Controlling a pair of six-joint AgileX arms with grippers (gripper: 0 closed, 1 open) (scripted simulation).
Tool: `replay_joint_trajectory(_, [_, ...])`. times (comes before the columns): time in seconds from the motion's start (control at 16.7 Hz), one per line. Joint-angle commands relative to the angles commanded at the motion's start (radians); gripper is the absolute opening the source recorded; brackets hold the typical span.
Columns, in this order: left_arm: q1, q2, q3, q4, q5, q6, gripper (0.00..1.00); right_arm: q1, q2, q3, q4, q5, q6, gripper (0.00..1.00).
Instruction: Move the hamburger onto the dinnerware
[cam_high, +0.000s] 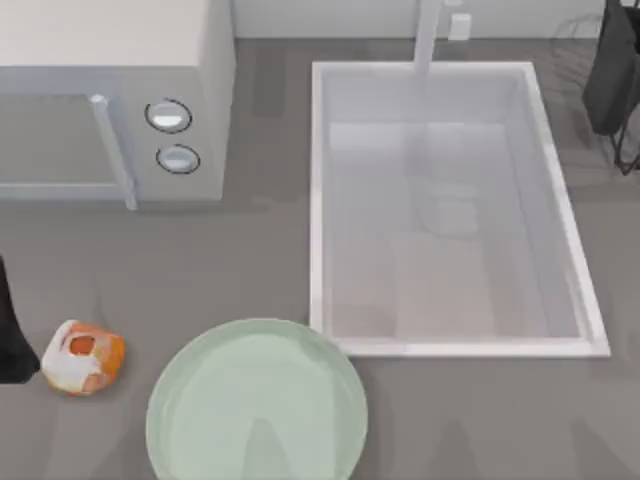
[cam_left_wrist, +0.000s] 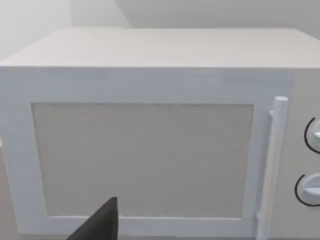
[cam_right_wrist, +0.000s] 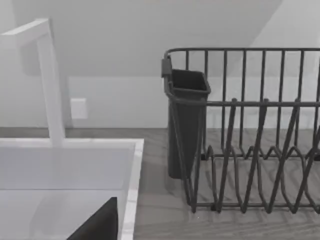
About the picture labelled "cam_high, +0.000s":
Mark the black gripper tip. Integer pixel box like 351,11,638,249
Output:
0,255,41,385

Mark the orange and white cup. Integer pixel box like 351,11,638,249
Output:
40,319,126,398

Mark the pale green plate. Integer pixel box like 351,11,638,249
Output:
145,318,370,480

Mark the white wall socket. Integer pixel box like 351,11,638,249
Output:
449,13,472,41

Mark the large microwave knob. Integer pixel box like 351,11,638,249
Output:
143,97,194,135

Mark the tall white tap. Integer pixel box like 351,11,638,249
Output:
411,0,443,76

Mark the white sink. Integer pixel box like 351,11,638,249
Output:
307,60,612,359

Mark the pale microwave oven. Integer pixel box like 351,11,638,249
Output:
0,0,237,205

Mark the microwave door handle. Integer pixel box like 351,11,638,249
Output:
89,93,140,211

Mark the small microwave knob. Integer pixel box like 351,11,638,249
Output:
155,143,202,176

